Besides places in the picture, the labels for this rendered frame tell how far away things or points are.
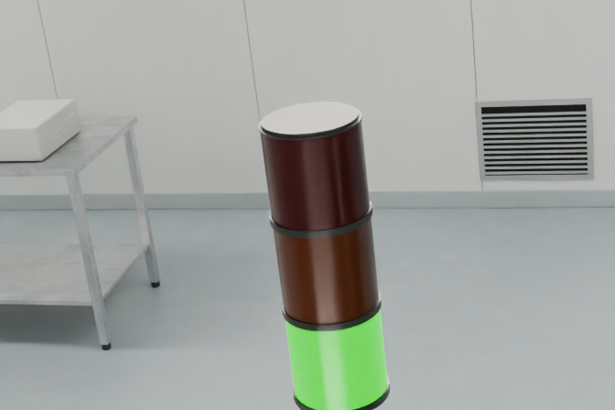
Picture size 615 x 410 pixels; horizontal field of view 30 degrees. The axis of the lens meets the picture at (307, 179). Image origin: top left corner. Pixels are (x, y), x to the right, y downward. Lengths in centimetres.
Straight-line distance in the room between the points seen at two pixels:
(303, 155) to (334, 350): 10
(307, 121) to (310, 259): 7
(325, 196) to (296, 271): 4
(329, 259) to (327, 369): 6
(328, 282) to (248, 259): 547
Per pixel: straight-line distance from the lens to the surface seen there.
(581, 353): 496
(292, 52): 626
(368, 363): 58
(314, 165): 53
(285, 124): 54
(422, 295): 547
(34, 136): 515
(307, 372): 58
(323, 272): 55
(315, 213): 54
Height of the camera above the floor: 252
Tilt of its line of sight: 21 degrees down
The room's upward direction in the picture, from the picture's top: 7 degrees counter-clockwise
